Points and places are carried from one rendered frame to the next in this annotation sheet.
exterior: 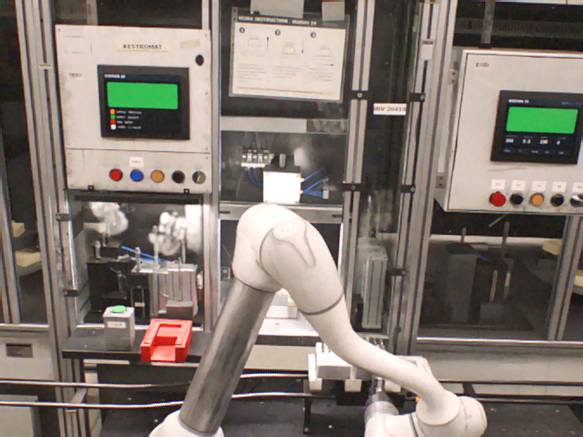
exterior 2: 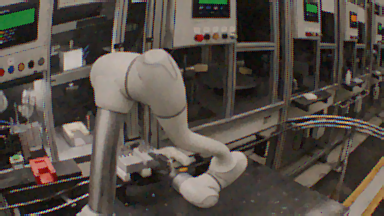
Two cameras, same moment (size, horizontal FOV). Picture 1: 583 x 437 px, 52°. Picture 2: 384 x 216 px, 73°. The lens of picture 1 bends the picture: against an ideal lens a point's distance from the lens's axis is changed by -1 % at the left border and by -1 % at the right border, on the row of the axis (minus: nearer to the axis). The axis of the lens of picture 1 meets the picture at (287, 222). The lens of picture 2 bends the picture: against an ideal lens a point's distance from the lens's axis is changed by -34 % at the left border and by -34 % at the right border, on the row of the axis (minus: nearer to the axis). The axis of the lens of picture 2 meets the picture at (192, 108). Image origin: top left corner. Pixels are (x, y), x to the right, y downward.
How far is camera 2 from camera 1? 60 cm
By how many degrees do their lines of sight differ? 35
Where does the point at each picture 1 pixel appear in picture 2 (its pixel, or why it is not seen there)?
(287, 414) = not seen: hidden behind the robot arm
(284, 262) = (158, 79)
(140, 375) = (24, 196)
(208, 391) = (105, 190)
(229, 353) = (111, 163)
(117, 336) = (20, 174)
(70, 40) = not seen: outside the picture
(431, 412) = (225, 164)
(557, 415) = not seen: hidden behind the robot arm
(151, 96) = (21, 18)
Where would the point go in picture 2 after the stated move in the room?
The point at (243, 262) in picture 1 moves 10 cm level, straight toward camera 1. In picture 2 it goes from (109, 94) to (125, 104)
